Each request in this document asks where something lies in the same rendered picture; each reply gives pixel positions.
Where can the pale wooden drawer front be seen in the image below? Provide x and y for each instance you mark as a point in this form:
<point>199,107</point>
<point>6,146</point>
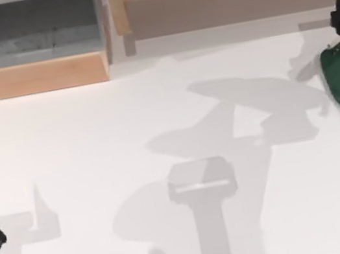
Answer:
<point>45,74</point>

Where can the grey pierced drawer inside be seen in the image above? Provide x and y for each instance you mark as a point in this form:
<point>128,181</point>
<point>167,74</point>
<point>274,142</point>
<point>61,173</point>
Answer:
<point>31,33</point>

